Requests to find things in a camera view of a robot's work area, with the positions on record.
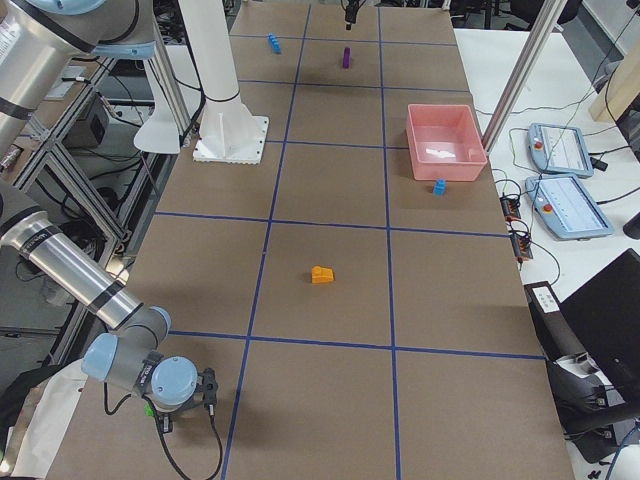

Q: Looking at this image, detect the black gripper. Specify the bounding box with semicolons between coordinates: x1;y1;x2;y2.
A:
341;0;362;30
152;399;198;434

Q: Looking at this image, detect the long blue duplo block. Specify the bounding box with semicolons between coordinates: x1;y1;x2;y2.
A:
267;33;282;54

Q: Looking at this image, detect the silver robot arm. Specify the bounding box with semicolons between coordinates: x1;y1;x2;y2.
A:
1;1;199;434

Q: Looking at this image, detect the pink plastic box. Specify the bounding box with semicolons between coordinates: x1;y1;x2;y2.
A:
406;104;488;182

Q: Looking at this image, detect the purple duplo block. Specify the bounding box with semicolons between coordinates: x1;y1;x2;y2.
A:
342;47;351;69

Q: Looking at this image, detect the small blue duplo block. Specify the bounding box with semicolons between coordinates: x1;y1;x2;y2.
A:
432;178;447;196

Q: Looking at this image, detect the orange duplo block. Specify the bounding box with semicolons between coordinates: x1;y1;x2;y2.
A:
310;265;335;284

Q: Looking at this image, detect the far teach pendant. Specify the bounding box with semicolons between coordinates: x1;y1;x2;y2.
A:
527;123;594;178

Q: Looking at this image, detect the teach pendant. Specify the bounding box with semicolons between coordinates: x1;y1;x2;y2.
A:
527;123;594;178
525;174;614;240

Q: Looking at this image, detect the near teach pendant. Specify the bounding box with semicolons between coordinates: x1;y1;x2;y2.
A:
525;174;614;240

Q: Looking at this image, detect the black laptop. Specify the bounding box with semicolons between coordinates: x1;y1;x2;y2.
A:
561;248;639;401

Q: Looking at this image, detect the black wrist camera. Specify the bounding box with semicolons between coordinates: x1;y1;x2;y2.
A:
196;368;218;417

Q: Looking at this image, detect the white camera stand column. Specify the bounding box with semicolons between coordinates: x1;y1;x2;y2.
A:
179;0;269;165

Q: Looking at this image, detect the aluminium frame post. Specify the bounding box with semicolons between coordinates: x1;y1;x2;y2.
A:
482;0;566;154

